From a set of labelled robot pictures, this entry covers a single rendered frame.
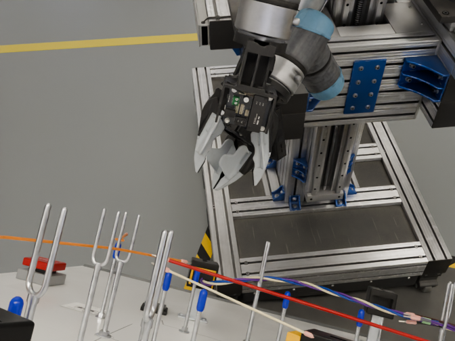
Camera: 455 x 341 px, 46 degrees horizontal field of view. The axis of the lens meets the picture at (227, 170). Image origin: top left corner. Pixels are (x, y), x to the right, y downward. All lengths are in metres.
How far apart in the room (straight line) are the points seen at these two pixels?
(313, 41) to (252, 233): 1.17
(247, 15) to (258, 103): 0.11
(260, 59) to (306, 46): 0.27
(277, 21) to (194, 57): 2.56
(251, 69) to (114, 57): 2.63
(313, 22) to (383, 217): 1.30
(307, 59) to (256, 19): 0.29
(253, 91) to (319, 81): 0.37
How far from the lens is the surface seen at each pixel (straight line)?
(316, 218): 2.11
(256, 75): 0.71
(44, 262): 0.89
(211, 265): 0.82
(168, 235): 0.35
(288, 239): 2.03
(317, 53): 0.99
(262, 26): 0.69
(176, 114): 2.85
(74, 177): 2.60
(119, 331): 0.68
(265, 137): 0.77
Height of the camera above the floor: 1.83
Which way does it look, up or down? 46 degrees down
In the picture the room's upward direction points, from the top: straight up
